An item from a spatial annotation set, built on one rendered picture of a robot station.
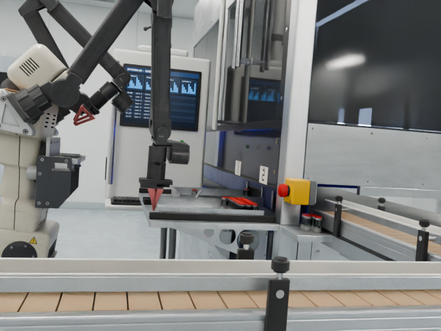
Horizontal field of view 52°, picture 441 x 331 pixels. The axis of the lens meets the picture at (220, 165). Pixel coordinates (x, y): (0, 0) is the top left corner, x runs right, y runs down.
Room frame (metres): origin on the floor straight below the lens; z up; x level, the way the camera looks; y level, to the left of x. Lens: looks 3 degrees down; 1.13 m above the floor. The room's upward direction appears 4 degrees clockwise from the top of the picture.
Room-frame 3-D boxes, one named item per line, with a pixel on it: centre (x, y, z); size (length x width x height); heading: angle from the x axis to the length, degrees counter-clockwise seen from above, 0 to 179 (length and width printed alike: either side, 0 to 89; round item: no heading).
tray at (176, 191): (1.88, 0.01, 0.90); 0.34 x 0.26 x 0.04; 103
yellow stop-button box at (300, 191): (1.33, -0.24, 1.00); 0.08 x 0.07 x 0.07; 103
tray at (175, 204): (1.52, 0.04, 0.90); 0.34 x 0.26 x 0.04; 103
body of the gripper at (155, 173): (1.41, 0.20, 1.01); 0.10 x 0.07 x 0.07; 103
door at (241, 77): (2.09, -0.04, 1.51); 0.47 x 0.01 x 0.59; 13
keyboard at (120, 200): (2.15, 0.31, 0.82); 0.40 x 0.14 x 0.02; 105
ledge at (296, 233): (1.33, -0.28, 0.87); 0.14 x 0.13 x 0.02; 103
